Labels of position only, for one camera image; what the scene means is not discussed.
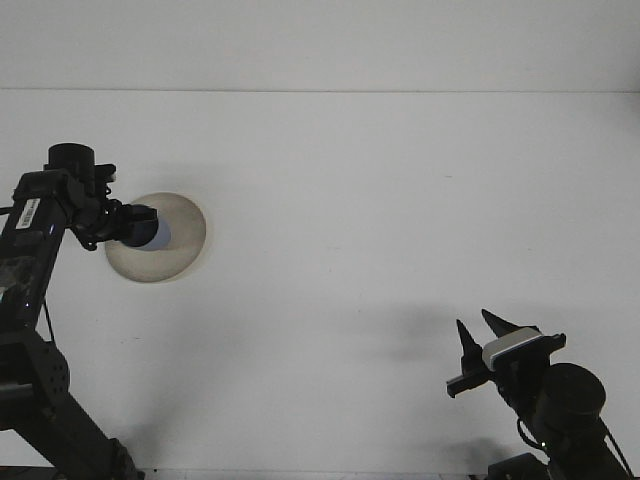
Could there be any pale blue cup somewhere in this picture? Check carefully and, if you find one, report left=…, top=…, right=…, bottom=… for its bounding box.
left=122, top=214, right=174, bottom=252

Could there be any pale round plate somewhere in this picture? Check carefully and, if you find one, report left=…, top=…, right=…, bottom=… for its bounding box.
left=104, top=192, right=208, bottom=285

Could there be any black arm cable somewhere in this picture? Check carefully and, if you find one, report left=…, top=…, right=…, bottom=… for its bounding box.
left=516, top=418, right=634, bottom=474
left=42, top=294, right=57, bottom=344

